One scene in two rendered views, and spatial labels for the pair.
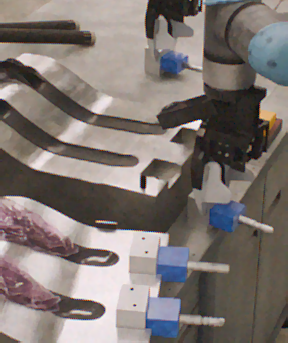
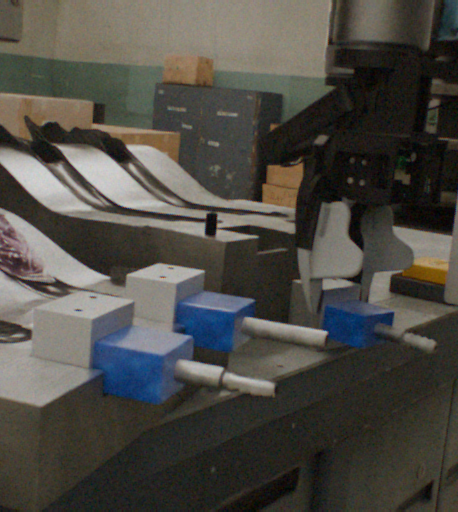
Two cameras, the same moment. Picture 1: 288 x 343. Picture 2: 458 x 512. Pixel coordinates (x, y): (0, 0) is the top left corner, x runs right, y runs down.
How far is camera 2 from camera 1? 0.81 m
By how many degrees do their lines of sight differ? 22
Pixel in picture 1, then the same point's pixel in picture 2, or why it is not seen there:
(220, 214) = (343, 311)
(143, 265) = (151, 300)
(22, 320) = not seen: outside the picture
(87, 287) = (27, 314)
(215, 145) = (344, 168)
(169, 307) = (159, 339)
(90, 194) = (127, 250)
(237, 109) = (388, 89)
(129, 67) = not seen: hidden behind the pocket
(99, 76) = not seen: hidden behind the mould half
